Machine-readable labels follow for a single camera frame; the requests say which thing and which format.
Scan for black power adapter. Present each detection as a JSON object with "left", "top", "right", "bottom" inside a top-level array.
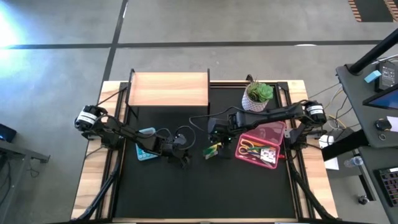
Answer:
[{"left": 375, "top": 60, "right": 398, "bottom": 93}]

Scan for teal plate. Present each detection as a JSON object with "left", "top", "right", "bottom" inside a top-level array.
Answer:
[{"left": 134, "top": 126, "right": 160, "bottom": 162}]

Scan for thin black cable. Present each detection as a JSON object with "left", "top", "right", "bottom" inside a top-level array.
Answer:
[{"left": 96, "top": 86, "right": 128, "bottom": 106}]

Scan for black pole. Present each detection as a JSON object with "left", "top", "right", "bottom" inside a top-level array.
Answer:
[{"left": 348, "top": 28, "right": 398, "bottom": 75}]

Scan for tablet screen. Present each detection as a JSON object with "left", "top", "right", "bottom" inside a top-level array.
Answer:
[{"left": 363, "top": 83, "right": 398, "bottom": 110}]

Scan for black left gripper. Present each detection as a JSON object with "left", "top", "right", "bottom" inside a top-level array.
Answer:
[{"left": 161, "top": 135, "right": 193, "bottom": 170}]

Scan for black aluminium rig frame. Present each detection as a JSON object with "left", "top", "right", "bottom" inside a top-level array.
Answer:
[{"left": 70, "top": 80, "right": 340, "bottom": 224}]

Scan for yellow handled scissors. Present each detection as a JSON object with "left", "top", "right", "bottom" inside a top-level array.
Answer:
[{"left": 238, "top": 139, "right": 268, "bottom": 157}]

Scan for grey side desk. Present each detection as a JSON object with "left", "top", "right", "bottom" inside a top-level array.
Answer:
[{"left": 0, "top": 139, "right": 51, "bottom": 224}]

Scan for green yellow crayon box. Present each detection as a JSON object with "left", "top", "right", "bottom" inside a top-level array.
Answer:
[{"left": 202, "top": 142, "right": 223, "bottom": 161}]

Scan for black keyboard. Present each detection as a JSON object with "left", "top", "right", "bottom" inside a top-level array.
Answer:
[{"left": 374, "top": 167, "right": 398, "bottom": 208}]

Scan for white paper sheet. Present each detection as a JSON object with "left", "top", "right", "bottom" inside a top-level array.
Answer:
[
  {"left": 386, "top": 115, "right": 398, "bottom": 133},
  {"left": 323, "top": 156, "right": 340, "bottom": 171}
]

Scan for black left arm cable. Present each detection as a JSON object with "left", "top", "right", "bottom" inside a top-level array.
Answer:
[{"left": 155, "top": 125, "right": 197, "bottom": 151}]

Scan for black device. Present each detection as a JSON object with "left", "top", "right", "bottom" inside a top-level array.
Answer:
[{"left": 0, "top": 123, "right": 17, "bottom": 144}]

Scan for pink translucent pencil box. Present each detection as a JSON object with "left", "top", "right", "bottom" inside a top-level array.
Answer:
[{"left": 234, "top": 120, "right": 287, "bottom": 170}]

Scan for black side desk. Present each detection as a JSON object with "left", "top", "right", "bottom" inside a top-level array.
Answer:
[{"left": 322, "top": 60, "right": 398, "bottom": 224}]

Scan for red striped floor mat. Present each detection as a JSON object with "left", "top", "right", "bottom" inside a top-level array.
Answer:
[{"left": 347, "top": 0, "right": 398, "bottom": 23}]

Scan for black table mat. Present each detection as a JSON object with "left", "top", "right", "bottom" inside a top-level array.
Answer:
[{"left": 113, "top": 82, "right": 298, "bottom": 219}]

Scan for wooden shelf with black frame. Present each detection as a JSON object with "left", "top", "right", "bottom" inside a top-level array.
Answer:
[{"left": 125, "top": 68, "right": 212, "bottom": 118}]

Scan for succulent in white patterned pot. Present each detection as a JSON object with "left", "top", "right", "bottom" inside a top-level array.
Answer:
[{"left": 241, "top": 78, "right": 275, "bottom": 113}]

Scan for clear water bottle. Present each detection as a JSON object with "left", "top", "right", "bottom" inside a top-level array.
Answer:
[{"left": 343, "top": 156, "right": 364, "bottom": 169}]

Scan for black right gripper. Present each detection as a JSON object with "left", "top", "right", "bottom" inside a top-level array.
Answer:
[{"left": 207, "top": 113, "right": 239, "bottom": 159}]

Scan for blue sticky pad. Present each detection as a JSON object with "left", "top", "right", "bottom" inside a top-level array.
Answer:
[{"left": 364, "top": 70, "right": 382, "bottom": 84}]

